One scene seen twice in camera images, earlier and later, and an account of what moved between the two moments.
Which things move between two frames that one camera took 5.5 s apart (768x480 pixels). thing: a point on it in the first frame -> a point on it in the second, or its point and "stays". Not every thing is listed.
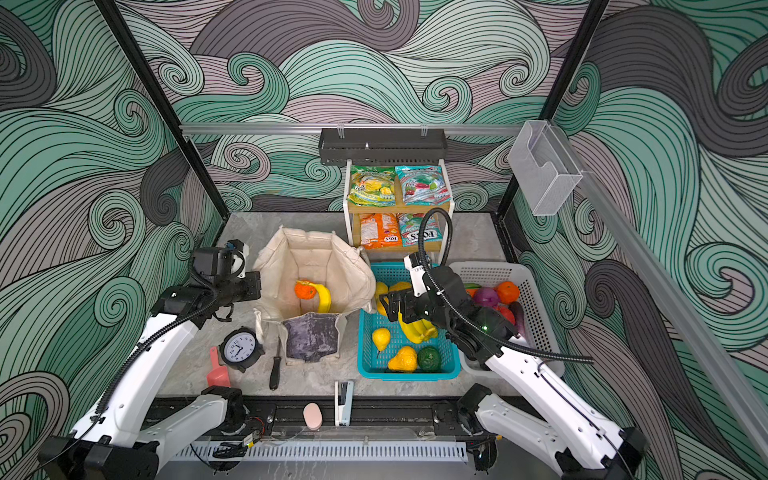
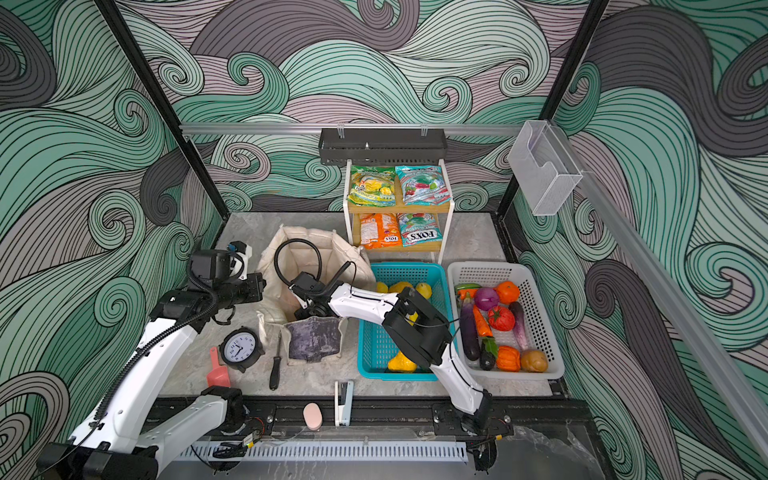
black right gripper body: x=433 y=312 -> x=307 y=311
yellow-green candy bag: x=373 y=186 stays
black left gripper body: x=240 y=289 stays
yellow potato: x=400 y=286 stays
